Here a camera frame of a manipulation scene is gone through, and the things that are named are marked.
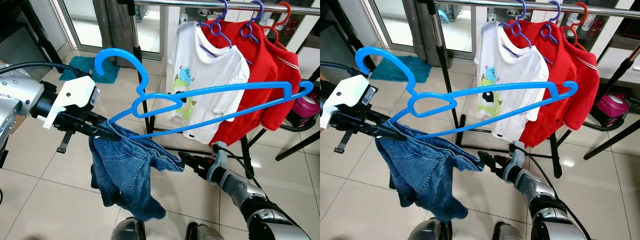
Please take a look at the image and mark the purple plastic hanger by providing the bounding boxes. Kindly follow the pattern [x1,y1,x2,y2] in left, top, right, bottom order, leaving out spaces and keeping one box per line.
[239,0,266,46]
[197,0,251,66]
[500,0,556,66]
[540,0,563,46]

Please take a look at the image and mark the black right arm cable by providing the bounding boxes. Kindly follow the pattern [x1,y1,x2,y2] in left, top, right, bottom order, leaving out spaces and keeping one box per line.
[215,145,261,191]
[512,142,594,240]

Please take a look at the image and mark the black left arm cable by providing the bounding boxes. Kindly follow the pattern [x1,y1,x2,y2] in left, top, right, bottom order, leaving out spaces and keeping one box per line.
[320,60,369,79]
[0,60,91,80]

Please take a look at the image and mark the red plastic hanger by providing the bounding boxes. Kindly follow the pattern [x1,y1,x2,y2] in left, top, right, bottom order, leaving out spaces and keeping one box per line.
[562,1,588,48]
[262,1,293,48]

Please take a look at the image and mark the black side table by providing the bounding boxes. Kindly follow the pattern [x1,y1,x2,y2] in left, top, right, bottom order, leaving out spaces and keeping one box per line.
[320,0,366,59]
[0,0,56,61]

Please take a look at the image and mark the blue denim shorts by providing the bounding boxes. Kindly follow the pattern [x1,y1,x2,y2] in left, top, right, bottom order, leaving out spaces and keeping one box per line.
[90,120,185,222]
[375,120,485,222]

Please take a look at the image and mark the teal floor mat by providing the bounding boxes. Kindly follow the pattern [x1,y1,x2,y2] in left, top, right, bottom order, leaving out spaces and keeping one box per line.
[370,55,432,84]
[59,56,121,85]

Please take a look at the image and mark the glass sliding door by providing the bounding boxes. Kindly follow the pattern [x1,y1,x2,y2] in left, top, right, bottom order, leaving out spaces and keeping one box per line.
[50,0,166,54]
[365,0,473,54]

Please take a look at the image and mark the robot right leg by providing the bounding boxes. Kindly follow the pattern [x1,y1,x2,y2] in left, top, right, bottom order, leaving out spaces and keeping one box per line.
[492,221,532,240]
[185,222,226,240]

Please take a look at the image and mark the metal clothes rack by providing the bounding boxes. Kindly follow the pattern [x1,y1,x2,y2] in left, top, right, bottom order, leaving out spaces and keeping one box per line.
[427,0,640,181]
[117,0,321,195]

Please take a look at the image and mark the pink floor appliance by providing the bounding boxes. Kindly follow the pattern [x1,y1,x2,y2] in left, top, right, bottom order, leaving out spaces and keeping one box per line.
[291,92,321,126]
[590,91,630,132]

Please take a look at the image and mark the black tripod stand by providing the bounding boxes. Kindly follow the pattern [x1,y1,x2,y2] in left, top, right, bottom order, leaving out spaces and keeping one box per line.
[275,130,321,162]
[582,42,640,161]

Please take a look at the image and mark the grey curtain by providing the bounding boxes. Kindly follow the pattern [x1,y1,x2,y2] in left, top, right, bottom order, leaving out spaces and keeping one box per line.
[402,0,436,64]
[92,0,131,56]

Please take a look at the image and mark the black loose strap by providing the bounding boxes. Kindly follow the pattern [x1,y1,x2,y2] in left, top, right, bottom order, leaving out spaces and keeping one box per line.
[56,129,71,154]
[336,129,355,154]

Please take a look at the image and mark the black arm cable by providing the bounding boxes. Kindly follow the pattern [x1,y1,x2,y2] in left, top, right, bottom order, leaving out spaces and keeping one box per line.
[0,60,91,80]
[215,145,261,191]
[320,60,369,79]
[512,142,594,240]

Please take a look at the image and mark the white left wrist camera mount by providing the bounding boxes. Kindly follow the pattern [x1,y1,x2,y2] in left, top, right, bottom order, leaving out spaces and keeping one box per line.
[320,75,379,130]
[42,75,101,130]

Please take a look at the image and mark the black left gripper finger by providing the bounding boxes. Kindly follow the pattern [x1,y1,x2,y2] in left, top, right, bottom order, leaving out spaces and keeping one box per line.
[87,118,121,133]
[365,126,407,142]
[82,126,123,142]
[370,118,405,133]

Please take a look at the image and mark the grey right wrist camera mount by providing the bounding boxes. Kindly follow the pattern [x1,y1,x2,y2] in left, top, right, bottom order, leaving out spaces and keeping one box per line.
[502,141,526,182]
[207,142,230,185]

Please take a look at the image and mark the red polo shirt striped trim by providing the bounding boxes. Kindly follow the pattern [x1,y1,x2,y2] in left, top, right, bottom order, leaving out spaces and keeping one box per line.
[260,37,304,132]
[562,35,601,132]

